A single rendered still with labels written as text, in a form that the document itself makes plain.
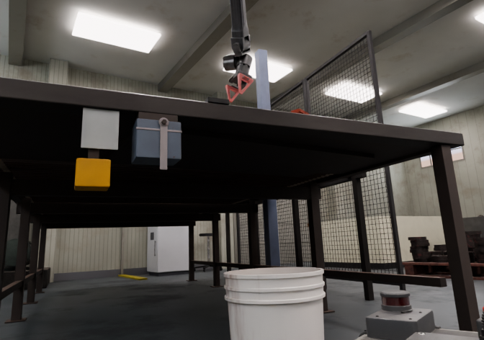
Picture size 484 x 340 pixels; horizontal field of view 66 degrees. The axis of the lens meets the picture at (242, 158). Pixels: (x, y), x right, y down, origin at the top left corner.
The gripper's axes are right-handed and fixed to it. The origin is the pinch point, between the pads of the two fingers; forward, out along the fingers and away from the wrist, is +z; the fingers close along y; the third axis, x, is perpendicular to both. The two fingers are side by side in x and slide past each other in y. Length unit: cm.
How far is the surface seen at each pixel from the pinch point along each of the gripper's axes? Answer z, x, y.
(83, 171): 55, -44, 22
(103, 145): 45, -42, 20
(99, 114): 37, -46, 20
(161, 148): 41, -27, 24
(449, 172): 4, 97, 28
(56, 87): 34, -59, 20
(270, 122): 17.2, 6.7, 23.8
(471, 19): -411, 407, -169
